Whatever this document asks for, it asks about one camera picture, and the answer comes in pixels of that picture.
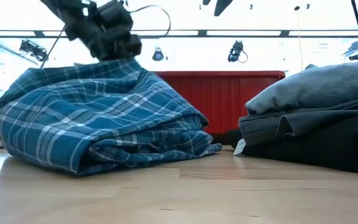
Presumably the blue plaid shirt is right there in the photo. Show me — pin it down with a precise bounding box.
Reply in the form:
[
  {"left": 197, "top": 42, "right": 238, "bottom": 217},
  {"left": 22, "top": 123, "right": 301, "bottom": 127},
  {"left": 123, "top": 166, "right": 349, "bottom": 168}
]
[{"left": 0, "top": 57, "right": 223, "bottom": 177}]

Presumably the light grey garment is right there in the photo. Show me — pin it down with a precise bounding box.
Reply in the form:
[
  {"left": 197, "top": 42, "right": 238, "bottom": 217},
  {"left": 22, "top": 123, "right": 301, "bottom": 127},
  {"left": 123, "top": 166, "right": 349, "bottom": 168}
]
[{"left": 245, "top": 61, "right": 358, "bottom": 115}]

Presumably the black cloth garment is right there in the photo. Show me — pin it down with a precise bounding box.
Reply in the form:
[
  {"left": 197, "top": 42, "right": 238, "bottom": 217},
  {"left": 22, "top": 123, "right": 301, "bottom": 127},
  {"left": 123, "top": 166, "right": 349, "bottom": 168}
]
[{"left": 227, "top": 110, "right": 358, "bottom": 175}]

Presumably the red plastic laundry bin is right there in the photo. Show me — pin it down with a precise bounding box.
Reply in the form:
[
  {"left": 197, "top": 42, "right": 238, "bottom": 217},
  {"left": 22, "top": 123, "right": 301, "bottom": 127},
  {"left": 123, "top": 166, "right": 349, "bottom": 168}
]
[{"left": 154, "top": 70, "right": 287, "bottom": 135}]

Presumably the black ceiling spotlight cluster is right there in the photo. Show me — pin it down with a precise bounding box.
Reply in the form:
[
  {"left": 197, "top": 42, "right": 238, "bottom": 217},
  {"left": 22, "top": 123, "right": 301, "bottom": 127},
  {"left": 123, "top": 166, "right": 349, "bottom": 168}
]
[{"left": 19, "top": 39, "right": 50, "bottom": 62}]

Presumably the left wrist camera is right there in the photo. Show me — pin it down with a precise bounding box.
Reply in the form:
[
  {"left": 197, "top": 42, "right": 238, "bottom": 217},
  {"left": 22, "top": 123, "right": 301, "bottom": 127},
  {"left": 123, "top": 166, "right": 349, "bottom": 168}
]
[{"left": 96, "top": 0, "right": 135, "bottom": 32}]

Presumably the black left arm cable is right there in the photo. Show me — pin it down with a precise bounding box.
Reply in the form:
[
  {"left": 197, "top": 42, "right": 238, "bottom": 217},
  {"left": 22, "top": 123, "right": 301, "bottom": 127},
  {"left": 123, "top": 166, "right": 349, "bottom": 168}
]
[{"left": 129, "top": 4, "right": 172, "bottom": 37}]

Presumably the round black overhead camera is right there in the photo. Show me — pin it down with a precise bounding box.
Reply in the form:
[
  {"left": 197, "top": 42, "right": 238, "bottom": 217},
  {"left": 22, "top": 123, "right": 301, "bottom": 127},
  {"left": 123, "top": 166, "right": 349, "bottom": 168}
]
[{"left": 152, "top": 49, "right": 165, "bottom": 62}]

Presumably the black hanging camera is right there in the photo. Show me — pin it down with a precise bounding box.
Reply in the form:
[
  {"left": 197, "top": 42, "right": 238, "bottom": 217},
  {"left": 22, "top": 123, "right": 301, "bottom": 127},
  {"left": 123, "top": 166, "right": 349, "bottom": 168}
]
[{"left": 227, "top": 40, "right": 249, "bottom": 64}]

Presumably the long black desk cable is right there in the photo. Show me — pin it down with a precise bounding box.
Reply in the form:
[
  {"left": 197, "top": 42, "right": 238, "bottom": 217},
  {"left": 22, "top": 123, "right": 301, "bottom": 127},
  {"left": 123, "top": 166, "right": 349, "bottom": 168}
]
[{"left": 39, "top": 24, "right": 67, "bottom": 69}]

